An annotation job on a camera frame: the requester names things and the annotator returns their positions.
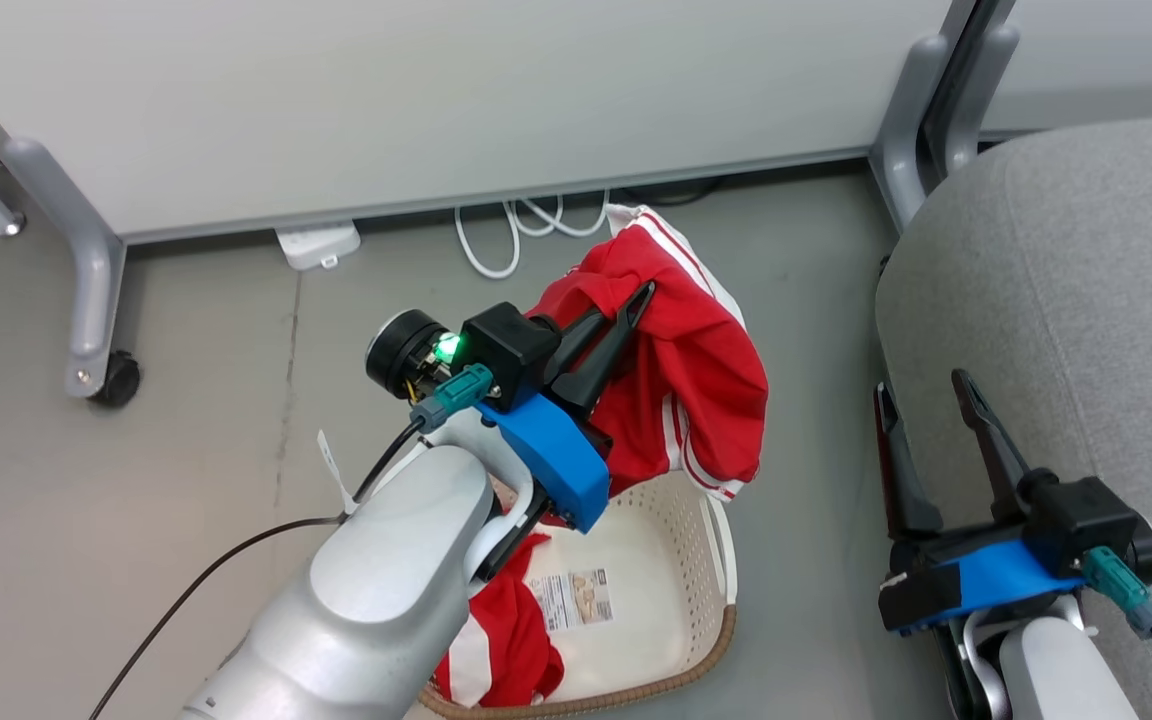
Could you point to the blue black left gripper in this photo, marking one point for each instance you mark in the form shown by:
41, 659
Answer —
556, 460

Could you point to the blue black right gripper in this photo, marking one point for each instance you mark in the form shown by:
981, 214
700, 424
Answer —
976, 580

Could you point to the red garment with white stripes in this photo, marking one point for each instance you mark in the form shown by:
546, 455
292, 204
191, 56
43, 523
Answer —
696, 350

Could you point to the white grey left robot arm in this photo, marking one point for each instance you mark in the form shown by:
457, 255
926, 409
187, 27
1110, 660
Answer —
376, 590

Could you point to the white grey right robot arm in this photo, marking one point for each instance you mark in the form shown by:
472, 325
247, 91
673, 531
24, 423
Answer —
1046, 670

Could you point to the grey fabric sofa seat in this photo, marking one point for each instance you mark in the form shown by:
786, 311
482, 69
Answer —
1066, 300

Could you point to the white plastic laundry basket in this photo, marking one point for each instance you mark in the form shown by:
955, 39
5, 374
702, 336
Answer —
656, 580

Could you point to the printed paper basket label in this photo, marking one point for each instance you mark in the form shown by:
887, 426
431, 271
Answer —
571, 598

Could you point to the white power strip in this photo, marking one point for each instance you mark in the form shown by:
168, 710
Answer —
318, 245

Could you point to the large white partition panel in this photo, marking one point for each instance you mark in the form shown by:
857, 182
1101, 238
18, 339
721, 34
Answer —
436, 90

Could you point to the grey upright partition leg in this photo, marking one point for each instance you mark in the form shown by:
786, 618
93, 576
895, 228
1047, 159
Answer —
901, 130
981, 90

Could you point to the small white partition panel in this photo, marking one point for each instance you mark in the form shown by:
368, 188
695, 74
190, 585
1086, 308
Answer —
1106, 60

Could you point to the black caster wheel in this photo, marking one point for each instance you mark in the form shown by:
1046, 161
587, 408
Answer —
119, 380

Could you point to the grey partition leg with caster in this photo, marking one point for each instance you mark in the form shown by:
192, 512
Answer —
86, 270

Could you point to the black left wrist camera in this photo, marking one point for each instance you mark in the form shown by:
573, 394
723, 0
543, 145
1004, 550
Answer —
506, 350

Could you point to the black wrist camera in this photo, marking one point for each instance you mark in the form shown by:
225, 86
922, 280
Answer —
1081, 520
506, 350

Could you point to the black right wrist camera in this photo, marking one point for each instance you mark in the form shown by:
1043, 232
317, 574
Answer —
1081, 520

